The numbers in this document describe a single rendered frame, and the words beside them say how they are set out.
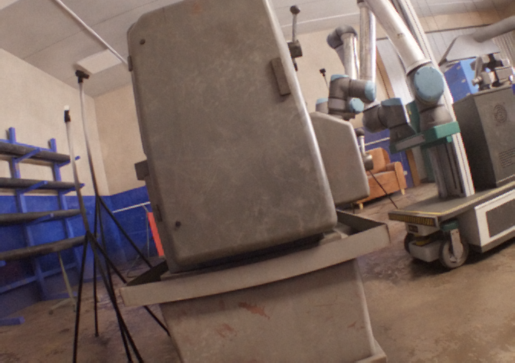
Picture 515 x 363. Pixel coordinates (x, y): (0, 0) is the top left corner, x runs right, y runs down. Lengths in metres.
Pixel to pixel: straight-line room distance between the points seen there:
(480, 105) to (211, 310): 1.61
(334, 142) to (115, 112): 6.41
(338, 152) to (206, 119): 0.38
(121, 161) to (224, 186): 6.12
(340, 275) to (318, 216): 0.21
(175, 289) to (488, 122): 1.67
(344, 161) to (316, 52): 5.92
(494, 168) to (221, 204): 1.45
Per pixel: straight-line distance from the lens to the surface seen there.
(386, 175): 5.86
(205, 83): 0.99
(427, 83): 1.56
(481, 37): 6.97
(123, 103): 7.20
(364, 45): 1.80
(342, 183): 1.05
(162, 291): 1.05
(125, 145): 7.00
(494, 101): 2.03
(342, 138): 1.06
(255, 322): 1.07
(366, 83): 1.61
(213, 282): 1.01
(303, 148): 0.94
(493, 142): 1.96
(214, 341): 1.11
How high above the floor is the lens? 0.64
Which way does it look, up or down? 4 degrees up
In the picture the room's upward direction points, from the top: 15 degrees counter-clockwise
